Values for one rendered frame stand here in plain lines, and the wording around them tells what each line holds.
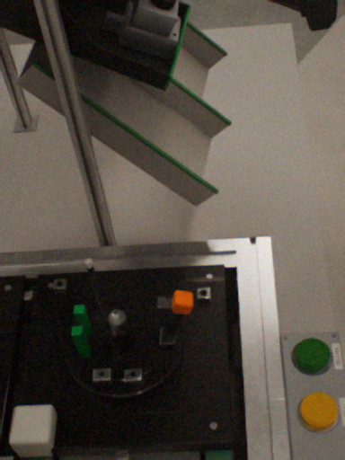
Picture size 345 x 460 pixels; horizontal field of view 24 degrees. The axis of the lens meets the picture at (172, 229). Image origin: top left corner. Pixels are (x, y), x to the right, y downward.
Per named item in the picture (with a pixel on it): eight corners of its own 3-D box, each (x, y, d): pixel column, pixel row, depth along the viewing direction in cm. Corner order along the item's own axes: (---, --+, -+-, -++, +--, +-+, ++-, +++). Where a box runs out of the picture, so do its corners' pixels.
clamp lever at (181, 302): (176, 328, 93) (193, 291, 88) (176, 343, 92) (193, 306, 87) (145, 323, 93) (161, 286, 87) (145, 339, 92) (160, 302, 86)
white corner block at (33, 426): (61, 420, 93) (53, 402, 90) (57, 457, 90) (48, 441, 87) (21, 421, 93) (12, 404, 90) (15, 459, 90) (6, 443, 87)
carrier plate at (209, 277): (225, 272, 104) (225, 262, 102) (234, 450, 88) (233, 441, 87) (40, 283, 106) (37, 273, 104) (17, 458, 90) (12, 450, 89)
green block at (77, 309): (92, 328, 95) (84, 304, 92) (92, 337, 95) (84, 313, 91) (82, 329, 96) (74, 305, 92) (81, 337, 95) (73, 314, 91)
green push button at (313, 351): (327, 345, 95) (328, 336, 94) (331, 375, 93) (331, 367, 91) (293, 347, 96) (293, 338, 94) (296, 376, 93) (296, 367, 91)
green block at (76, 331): (90, 349, 94) (83, 325, 90) (90, 358, 93) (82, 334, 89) (80, 349, 94) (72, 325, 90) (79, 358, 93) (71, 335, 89)
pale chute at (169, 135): (210, 137, 114) (232, 121, 111) (196, 207, 106) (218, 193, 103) (46, 15, 103) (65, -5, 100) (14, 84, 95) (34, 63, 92)
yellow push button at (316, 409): (334, 399, 91) (335, 390, 89) (339, 432, 88) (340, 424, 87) (298, 401, 91) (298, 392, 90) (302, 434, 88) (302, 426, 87)
